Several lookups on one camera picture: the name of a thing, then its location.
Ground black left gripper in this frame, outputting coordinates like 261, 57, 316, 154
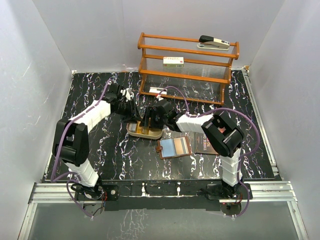
115, 99, 143, 124

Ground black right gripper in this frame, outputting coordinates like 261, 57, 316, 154
139, 107, 167, 130

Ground beige oval card tray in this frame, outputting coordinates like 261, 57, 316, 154
126, 121, 163, 140

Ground brown leather card holder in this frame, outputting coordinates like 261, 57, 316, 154
155, 136, 192, 159

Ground gold credit card black stripe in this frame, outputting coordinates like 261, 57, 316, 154
173, 137, 189, 155

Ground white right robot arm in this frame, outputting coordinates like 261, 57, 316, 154
140, 99, 244, 199

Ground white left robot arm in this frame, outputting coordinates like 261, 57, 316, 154
50, 82, 142, 200

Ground small white box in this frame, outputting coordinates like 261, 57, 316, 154
148, 87, 168, 95

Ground orange wooden shelf rack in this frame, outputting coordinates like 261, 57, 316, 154
137, 32, 240, 106

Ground dark book three days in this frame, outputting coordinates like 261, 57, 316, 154
194, 132, 218, 155

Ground white staples box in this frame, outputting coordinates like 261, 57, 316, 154
162, 56, 184, 68

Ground black and beige stapler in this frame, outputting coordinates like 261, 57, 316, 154
197, 35, 230, 51

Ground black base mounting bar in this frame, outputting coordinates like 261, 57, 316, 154
71, 180, 253, 215

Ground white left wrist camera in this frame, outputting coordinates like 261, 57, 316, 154
120, 88, 134, 101

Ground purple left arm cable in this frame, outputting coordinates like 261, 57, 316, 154
49, 77, 112, 218

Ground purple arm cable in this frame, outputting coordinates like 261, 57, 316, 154
156, 85, 261, 218
49, 77, 112, 218

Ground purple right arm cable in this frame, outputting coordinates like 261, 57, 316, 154
156, 85, 261, 218

